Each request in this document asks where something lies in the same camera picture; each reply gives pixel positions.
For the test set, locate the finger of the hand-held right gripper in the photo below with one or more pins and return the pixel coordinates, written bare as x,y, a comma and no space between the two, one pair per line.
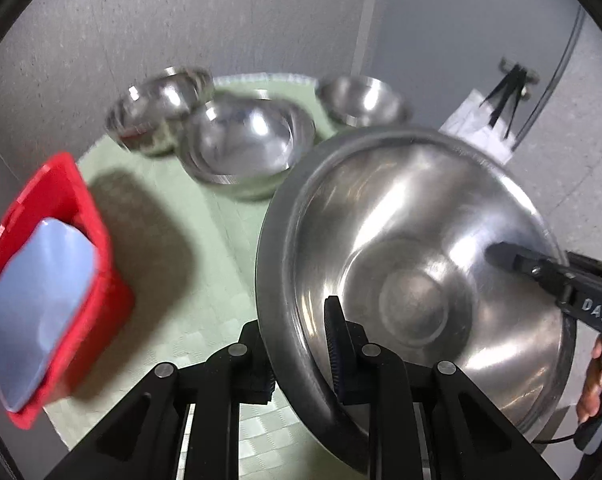
598,270
526,262

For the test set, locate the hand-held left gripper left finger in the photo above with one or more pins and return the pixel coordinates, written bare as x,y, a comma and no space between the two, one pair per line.
253,375

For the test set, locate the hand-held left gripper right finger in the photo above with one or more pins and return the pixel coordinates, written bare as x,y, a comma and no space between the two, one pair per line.
337,360

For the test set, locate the large stainless steel bowl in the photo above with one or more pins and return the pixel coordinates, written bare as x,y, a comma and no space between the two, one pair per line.
421,220

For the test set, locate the person's right hand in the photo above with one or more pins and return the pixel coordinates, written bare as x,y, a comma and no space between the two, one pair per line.
593,385

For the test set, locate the green table mat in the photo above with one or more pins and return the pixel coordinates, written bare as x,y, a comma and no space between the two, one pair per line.
201,280

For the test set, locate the white paper sheet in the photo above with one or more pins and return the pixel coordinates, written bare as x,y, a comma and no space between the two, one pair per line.
473,130

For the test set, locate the black tripod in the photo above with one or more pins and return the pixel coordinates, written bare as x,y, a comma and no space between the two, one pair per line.
508,95

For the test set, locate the red plastic basket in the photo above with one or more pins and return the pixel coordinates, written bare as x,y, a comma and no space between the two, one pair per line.
108,280

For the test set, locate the small stainless steel bowl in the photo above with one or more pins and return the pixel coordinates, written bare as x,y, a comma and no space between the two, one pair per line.
363,100

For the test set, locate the blue plastic board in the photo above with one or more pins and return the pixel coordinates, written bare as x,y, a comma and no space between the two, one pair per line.
36,300

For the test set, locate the wide stainless steel bowl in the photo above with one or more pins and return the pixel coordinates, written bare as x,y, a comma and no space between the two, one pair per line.
246,145

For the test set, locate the deep stainless steel bowl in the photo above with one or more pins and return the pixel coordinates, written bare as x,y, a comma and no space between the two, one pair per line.
151,110

